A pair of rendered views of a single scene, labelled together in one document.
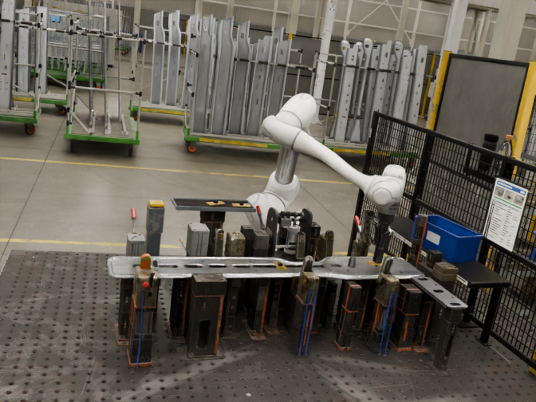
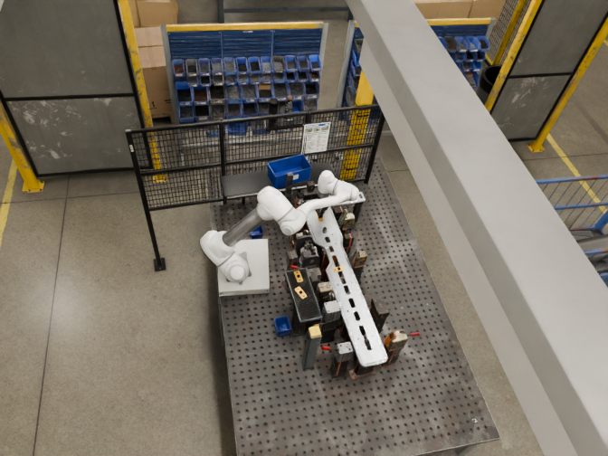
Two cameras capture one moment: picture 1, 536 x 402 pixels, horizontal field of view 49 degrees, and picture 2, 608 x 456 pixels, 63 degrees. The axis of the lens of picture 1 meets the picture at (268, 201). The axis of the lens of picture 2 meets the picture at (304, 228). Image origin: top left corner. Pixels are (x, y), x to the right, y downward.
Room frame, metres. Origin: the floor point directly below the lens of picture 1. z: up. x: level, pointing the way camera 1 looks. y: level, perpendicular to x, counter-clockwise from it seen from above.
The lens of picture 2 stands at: (2.66, 1.90, 3.78)
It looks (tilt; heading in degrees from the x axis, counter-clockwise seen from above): 50 degrees down; 269
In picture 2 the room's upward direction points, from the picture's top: 8 degrees clockwise
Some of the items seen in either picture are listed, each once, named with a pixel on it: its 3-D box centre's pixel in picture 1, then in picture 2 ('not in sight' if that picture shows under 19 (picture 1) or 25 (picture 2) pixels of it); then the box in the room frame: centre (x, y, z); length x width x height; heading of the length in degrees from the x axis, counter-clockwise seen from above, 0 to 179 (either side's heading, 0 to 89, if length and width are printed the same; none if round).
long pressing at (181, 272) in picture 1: (276, 267); (340, 271); (2.33, -0.07, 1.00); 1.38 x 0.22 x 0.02; 111
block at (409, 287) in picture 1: (404, 317); (337, 221); (2.35, -0.66, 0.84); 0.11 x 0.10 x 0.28; 21
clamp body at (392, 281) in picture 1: (381, 313); (345, 231); (2.29, -0.54, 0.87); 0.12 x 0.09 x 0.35; 21
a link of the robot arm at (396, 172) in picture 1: (392, 183); (327, 182); (2.49, -0.52, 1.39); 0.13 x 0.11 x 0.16; 160
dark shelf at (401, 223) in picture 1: (432, 247); (279, 179); (2.84, -0.86, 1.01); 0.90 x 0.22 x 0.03; 21
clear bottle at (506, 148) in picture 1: (504, 155); (289, 108); (2.82, -1.09, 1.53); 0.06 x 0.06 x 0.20
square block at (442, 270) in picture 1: (438, 301); not in sight; (2.48, -0.83, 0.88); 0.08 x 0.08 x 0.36; 21
